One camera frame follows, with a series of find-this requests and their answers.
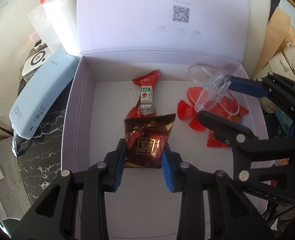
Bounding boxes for white round-dial device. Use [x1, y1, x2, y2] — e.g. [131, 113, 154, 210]
[22, 48, 52, 79]

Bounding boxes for white foam sheet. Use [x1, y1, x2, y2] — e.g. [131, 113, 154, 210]
[242, 0, 271, 77]

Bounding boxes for red fan propeller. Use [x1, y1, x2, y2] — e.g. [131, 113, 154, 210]
[177, 87, 206, 132]

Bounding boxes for light blue power bank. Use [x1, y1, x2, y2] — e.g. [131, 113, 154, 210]
[9, 51, 78, 139]

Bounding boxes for brown chocolate candy packet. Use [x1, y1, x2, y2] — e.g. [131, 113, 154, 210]
[124, 113, 176, 168]

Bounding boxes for lavender open gift box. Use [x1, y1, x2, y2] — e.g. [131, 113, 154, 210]
[61, 0, 249, 239]

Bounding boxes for white cartoon dog bottle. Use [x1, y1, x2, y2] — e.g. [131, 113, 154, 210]
[253, 40, 295, 81]

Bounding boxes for red gold candy packet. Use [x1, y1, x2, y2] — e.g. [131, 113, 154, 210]
[201, 96, 249, 148]

